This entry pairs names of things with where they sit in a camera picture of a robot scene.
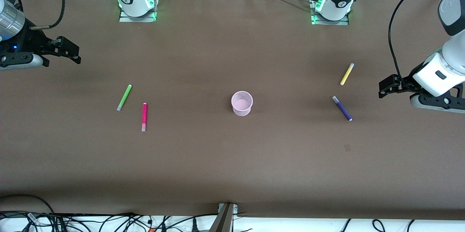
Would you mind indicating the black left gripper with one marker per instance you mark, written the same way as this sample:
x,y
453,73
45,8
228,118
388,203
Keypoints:
x,y
405,83

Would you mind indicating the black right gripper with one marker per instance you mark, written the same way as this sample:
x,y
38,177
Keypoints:
x,y
32,43

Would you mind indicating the purple pen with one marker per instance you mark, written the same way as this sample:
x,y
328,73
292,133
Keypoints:
x,y
342,108

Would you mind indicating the green pen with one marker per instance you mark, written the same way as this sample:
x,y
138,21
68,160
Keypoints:
x,y
124,97

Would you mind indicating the pink pen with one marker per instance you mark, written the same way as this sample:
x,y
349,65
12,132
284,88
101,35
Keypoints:
x,y
144,115

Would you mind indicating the pink pen holder cup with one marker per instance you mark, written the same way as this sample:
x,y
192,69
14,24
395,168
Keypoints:
x,y
241,110

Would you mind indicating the yellow pen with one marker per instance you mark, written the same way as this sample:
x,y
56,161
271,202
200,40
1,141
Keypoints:
x,y
347,74

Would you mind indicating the brown table cover sheet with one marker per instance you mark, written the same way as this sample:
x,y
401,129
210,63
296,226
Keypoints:
x,y
232,170

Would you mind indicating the dark support beam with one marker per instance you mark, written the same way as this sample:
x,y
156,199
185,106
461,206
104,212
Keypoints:
x,y
223,221

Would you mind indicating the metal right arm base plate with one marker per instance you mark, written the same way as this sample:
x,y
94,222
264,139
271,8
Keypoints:
x,y
137,19

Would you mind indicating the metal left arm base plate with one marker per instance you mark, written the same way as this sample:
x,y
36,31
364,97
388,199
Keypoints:
x,y
330,22

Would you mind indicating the metal table clamp bracket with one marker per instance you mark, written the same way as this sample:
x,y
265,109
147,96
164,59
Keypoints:
x,y
235,208

